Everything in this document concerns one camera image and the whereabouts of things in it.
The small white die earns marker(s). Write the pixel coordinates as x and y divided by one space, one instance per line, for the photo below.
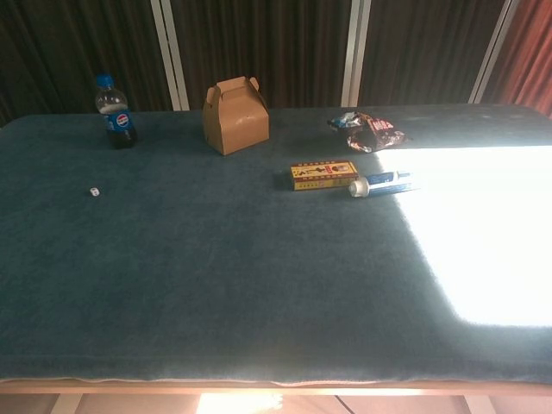
94 192

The dark blue table cloth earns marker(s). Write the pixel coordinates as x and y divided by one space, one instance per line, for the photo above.
241 250

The yellow red printed carton box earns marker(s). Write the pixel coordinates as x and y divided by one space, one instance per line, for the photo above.
322 176

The brown cardboard gable box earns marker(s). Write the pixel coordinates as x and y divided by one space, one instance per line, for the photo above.
235 117

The white blue toothpaste tube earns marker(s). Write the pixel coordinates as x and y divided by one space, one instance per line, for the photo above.
379 183

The crumpled snack wrapper bag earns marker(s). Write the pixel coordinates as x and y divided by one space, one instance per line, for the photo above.
366 131

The dark brown curtain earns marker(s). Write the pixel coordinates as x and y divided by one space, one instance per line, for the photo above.
267 47

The pepsi cola bottle blue cap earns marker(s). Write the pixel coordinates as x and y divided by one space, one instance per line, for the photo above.
117 114

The red curtain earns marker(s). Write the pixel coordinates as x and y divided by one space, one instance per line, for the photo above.
528 52

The white window frame post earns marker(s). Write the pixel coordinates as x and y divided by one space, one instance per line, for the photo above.
491 52
170 54
354 52

